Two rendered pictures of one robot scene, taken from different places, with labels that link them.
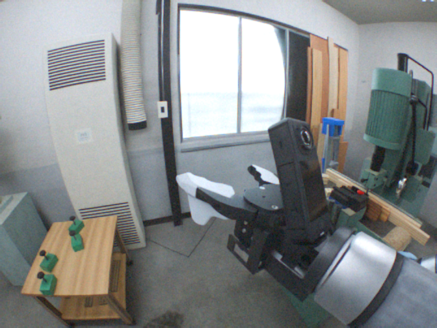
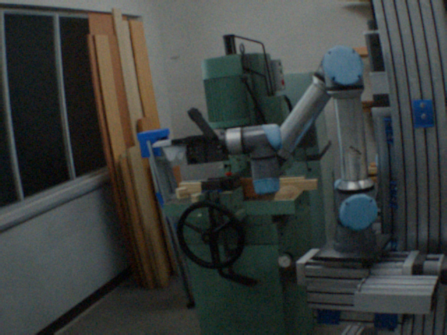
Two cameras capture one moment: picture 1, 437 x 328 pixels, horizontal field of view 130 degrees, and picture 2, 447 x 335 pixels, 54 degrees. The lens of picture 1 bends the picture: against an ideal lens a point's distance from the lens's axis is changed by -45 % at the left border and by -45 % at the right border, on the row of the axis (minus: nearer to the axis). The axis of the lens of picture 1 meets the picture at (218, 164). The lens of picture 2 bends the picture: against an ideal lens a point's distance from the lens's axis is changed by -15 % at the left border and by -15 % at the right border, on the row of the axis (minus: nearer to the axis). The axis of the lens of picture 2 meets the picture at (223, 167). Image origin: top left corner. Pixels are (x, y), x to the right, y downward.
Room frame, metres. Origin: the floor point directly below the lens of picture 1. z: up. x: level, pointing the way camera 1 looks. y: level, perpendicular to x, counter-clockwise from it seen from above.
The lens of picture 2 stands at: (-0.87, 0.98, 1.38)
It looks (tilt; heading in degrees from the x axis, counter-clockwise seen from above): 9 degrees down; 312
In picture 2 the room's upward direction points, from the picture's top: 8 degrees counter-clockwise
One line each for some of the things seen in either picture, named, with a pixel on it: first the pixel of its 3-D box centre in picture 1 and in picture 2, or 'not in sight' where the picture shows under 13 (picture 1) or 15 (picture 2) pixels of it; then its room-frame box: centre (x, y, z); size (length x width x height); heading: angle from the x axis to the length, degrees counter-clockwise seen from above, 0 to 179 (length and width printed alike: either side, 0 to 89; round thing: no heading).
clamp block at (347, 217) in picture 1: (343, 211); (221, 200); (0.52, -0.52, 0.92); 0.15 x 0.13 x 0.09; 18
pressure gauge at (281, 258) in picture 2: not in sight; (286, 261); (0.28, -0.59, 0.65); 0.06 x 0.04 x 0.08; 18
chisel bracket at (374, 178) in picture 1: (373, 178); (236, 163); (0.59, -0.72, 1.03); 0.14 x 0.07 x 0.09; 108
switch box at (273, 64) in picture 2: (432, 110); (274, 75); (0.56, -1.05, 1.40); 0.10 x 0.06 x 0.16; 108
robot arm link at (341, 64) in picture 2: not in sight; (351, 137); (-0.22, -0.30, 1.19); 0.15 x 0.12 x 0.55; 123
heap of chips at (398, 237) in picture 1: (399, 234); (286, 190); (0.32, -0.70, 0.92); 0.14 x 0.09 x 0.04; 108
